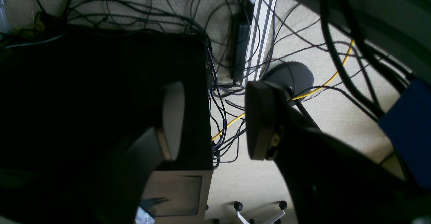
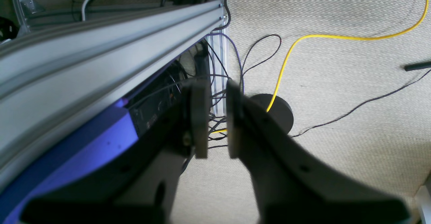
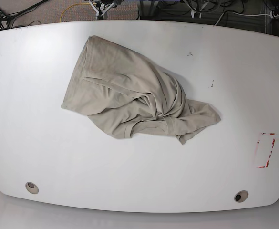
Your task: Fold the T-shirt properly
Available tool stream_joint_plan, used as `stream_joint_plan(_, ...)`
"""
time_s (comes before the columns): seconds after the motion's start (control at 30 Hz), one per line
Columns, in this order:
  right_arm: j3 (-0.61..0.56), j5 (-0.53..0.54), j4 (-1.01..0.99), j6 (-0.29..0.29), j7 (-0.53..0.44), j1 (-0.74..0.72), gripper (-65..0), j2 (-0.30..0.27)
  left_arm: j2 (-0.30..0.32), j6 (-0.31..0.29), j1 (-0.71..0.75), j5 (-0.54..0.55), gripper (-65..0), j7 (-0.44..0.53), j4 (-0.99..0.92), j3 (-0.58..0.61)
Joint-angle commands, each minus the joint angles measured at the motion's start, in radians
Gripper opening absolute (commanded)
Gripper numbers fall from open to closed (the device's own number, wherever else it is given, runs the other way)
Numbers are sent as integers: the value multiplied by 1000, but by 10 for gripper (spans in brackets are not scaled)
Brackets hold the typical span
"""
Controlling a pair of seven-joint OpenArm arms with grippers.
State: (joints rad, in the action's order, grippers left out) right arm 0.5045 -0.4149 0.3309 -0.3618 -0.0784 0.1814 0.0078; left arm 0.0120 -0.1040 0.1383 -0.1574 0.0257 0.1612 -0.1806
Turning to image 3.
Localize beige T-shirt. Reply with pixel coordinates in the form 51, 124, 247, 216
62, 36, 221, 144

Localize red tape rectangle marking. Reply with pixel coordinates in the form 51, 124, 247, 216
254, 133, 276, 168

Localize black tripod stand legs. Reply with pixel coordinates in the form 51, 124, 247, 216
0, 0, 49, 31

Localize white floor cable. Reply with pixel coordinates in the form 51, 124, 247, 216
214, 11, 273, 26

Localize table cable grommet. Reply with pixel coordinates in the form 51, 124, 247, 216
234, 190, 249, 203
25, 182, 39, 195

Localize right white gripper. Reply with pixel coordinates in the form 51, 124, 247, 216
85, 0, 117, 20

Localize right table cable grommet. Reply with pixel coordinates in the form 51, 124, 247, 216
234, 190, 249, 203

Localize left table cable grommet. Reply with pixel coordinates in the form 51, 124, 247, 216
25, 182, 39, 195

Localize yellow floor cable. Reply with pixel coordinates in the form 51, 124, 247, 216
60, 0, 109, 23

